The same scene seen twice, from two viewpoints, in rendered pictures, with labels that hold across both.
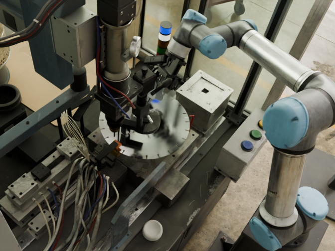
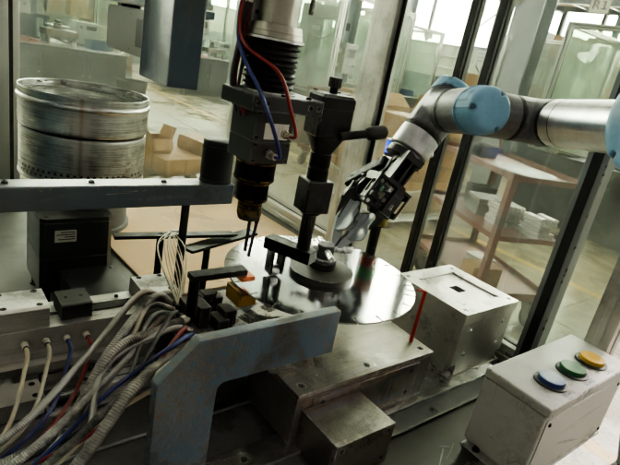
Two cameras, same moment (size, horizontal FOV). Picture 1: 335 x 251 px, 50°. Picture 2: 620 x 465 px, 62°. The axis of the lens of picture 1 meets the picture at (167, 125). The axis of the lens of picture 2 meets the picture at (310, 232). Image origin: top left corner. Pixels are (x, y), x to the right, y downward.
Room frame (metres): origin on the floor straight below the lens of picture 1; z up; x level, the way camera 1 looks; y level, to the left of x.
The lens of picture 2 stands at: (0.04, -0.18, 1.31)
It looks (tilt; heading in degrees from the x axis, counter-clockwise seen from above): 19 degrees down; 21
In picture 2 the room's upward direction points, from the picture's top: 11 degrees clockwise
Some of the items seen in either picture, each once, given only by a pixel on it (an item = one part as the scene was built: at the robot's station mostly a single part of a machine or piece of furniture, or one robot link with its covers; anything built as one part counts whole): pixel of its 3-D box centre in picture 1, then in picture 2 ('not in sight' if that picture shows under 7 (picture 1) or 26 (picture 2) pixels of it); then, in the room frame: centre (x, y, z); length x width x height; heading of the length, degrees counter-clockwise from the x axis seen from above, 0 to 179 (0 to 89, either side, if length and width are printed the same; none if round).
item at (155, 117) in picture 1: (145, 118); (321, 266); (0.82, 0.08, 0.96); 0.11 x 0.11 x 0.03
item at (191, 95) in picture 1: (201, 102); (447, 319); (1.09, -0.13, 0.82); 0.18 x 0.18 x 0.15; 62
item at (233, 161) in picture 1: (246, 144); (547, 403); (0.91, -0.33, 0.82); 0.28 x 0.11 x 0.15; 152
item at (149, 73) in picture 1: (142, 92); (322, 148); (0.75, 0.09, 1.17); 0.06 x 0.05 x 0.20; 143
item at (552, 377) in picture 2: (247, 146); (550, 382); (0.84, -0.31, 0.90); 0.04 x 0.04 x 0.02
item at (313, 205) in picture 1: (304, 209); not in sight; (0.61, -0.51, 0.91); 0.13 x 0.12 x 0.14; 130
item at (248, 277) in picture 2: (107, 155); (220, 290); (0.65, 0.18, 0.95); 0.10 x 0.03 x 0.07; 152
